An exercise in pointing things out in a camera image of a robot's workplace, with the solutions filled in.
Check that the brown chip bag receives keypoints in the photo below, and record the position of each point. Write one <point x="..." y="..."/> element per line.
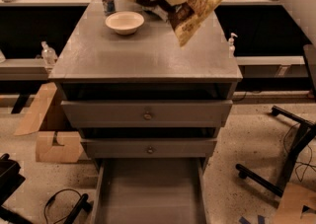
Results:
<point x="185" y="18"/>

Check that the grey drawer cabinet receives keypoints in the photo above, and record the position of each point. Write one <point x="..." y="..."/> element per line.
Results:
<point x="99" y="65"/>

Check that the grey top drawer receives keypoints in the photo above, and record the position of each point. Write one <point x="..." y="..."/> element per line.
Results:
<point x="96" y="114"/>

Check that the grey middle drawer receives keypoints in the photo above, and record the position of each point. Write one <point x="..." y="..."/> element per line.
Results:
<point x="148" y="148"/>

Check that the grey open bottom drawer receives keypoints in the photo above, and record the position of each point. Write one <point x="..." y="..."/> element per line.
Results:
<point x="150" y="191"/>

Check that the white bowl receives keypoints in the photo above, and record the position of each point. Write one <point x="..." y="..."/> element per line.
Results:
<point x="125" y="22"/>

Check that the white pump bottle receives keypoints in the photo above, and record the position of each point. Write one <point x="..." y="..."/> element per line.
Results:
<point x="231" y="44"/>

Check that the clear sanitizer bottle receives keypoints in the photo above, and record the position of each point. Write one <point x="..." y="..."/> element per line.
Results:
<point x="48" y="54"/>

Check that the cardboard box flaps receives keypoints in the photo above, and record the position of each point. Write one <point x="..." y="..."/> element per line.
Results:
<point x="56" y="140"/>

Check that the black stand leg left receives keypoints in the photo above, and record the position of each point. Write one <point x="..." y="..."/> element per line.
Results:
<point x="82" y="204"/>

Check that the cardboard piece bottom right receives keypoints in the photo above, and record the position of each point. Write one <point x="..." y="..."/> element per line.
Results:
<point x="296" y="206"/>

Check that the black equipment left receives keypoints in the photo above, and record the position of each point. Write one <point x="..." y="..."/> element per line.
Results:
<point x="10" y="180"/>

